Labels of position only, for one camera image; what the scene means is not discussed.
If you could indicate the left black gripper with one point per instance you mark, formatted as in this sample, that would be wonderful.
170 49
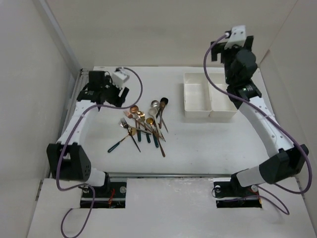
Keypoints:
116 100

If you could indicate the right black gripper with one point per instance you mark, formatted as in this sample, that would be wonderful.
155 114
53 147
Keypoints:
219 48

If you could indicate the black fork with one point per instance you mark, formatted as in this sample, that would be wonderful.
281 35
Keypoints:
126 126

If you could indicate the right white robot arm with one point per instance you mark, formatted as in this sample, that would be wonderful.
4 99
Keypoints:
286 156

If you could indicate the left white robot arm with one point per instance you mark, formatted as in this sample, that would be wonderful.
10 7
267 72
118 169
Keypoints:
67 158

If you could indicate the copper spoon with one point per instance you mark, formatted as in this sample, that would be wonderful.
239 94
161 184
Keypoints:
133 110

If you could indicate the rose gold fork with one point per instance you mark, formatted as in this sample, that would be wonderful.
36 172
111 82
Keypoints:
130 116

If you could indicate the silver spoon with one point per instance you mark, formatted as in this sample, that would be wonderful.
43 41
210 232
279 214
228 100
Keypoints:
155 104

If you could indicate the white spoon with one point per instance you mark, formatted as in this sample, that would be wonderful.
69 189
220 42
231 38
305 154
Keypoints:
153 113

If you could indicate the black spoon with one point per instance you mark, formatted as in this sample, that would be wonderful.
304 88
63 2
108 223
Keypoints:
163 102

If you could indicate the left white container bin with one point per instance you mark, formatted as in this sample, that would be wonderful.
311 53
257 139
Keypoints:
197 101

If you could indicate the white container bin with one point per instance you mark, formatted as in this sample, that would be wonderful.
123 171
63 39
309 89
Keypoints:
221 106
197 101

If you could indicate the right white container bin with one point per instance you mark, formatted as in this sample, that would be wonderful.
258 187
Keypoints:
221 106

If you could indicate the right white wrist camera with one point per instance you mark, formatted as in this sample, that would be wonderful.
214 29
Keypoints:
236 36

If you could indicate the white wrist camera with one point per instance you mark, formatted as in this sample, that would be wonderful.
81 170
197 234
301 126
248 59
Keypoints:
236 36
119 77

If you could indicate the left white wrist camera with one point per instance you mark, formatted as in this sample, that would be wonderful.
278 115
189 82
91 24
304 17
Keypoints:
119 77

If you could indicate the green handle utensil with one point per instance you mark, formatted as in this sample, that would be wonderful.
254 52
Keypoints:
141 119

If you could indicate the gold spoon dark handle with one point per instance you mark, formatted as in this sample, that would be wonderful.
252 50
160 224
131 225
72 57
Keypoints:
150 121

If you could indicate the long copper handle utensil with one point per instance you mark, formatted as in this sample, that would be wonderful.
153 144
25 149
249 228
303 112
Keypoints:
159 138

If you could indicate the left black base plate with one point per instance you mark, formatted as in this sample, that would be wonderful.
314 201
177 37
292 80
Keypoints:
113 197

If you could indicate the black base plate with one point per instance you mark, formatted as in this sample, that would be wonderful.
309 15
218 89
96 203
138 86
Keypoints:
113 197
226 196

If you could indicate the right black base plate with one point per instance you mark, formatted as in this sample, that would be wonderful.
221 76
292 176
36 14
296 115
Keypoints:
226 196

